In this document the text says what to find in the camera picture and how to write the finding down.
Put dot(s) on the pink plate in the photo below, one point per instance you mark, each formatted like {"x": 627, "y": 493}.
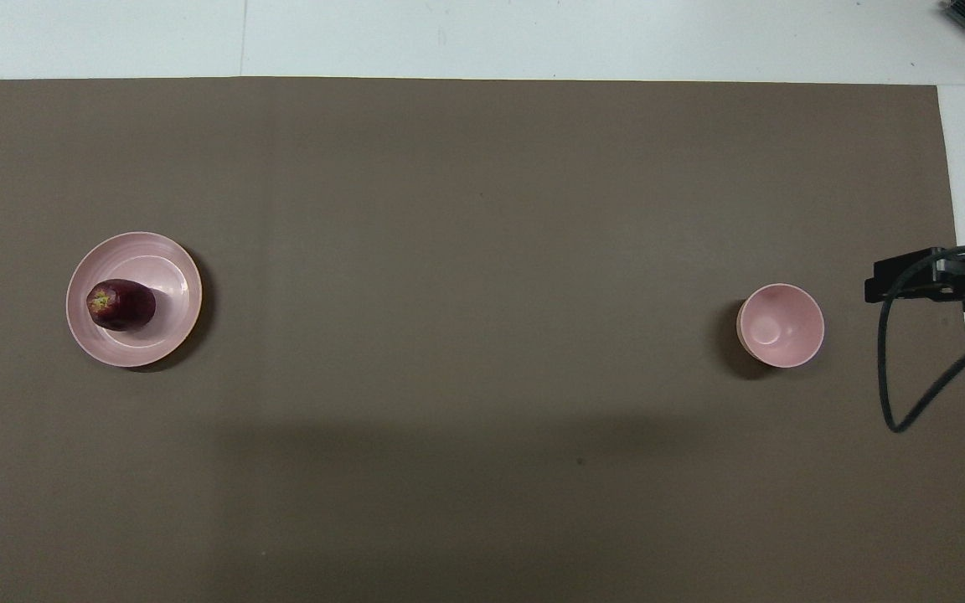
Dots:
{"x": 168, "y": 260}

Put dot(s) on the pink bowl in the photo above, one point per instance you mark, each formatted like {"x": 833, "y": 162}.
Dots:
{"x": 781, "y": 327}

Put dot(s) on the brown table mat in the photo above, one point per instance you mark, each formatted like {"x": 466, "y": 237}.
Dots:
{"x": 482, "y": 251}

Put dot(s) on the dark red apple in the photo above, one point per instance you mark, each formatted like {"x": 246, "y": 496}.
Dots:
{"x": 122, "y": 305}

